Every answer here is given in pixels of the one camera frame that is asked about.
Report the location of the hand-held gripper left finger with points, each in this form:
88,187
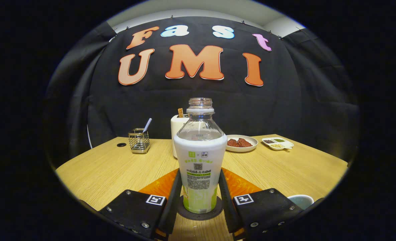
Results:
174,204

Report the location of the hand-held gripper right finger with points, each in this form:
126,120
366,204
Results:
226,206

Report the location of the round brown coaster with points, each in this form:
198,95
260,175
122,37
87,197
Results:
218,211

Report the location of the clear juice bottle white label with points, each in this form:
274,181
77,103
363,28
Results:
200,157

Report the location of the white cup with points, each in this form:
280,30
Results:
300,201

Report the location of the brown food pieces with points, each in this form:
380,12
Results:
239,143

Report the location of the wooden table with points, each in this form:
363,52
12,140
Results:
117,170

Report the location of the round white plate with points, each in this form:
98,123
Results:
254,144

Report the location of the white toaster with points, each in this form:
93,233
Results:
176,129

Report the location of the white divided dish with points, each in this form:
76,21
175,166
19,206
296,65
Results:
278,144

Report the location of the striped straw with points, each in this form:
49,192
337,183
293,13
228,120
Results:
147,124

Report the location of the brown toast slice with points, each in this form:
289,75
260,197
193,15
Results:
180,112

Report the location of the black backdrop cloth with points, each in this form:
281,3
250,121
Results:
171,97

